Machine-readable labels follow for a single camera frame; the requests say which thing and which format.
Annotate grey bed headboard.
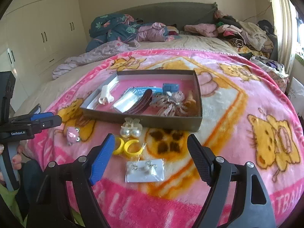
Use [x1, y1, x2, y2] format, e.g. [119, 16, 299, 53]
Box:
[117, 2, 217, 30]

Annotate cream white hair claw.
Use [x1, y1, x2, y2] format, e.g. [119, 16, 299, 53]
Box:
[98, 85, 114, 105]

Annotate pink sheer hair scrunchie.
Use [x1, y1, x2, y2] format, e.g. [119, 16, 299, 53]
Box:
[149, 91, 188, 117]

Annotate pearl earrings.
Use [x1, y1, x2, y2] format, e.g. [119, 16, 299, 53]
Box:
[125, 159, 165, 183]

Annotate dark cardboard tray box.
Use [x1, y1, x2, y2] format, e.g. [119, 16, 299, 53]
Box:
[81, 70, 203, 132]

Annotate pile of clothes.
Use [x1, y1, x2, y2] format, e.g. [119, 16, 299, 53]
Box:
[214, 10, 289, 80]

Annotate lilac crumpled blanket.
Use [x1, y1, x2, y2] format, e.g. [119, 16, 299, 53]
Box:
[52, 40, 141, 80]

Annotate cream window curtain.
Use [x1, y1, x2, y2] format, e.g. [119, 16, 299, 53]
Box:
[271, 0, 298, 74]

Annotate pearl flower hair clip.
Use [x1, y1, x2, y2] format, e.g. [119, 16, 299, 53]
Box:
[120, 117, 143, 139]

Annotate maroon hair clip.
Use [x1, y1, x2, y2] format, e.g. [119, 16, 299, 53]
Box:
[126, 89, 153, 114]

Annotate pink folded garment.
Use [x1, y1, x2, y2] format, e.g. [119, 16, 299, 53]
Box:
[184, 23, 218, 38]

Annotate dark floral quilt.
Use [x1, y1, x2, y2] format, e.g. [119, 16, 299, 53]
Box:
[85, 13, 142, 52]

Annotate pink cartoon fleece blanket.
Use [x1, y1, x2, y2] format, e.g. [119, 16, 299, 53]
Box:
[26, 49, 303, 227]

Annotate clear plastic packet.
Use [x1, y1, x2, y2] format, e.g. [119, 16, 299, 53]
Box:
[112, 91, 140, 113]

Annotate person's left hand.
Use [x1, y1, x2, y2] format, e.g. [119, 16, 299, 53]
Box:
[11, 145, 24, 170]

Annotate peach spiral hair clip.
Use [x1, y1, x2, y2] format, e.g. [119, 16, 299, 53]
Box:
[183, 91, 197, 116]

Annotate clear box of rhinestone earrings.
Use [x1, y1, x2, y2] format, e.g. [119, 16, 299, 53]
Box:
[162, 83, 179, 95]

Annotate cream wardrobe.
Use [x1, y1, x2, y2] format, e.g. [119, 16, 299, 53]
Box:
[1, 0, 87, 111]

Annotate pink fluffy hair clip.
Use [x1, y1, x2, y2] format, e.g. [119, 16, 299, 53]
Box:
[66, 127, 81, 146]

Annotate yellow hoop earrings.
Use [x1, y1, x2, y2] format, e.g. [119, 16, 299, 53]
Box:
[112, 136, 146, 158]

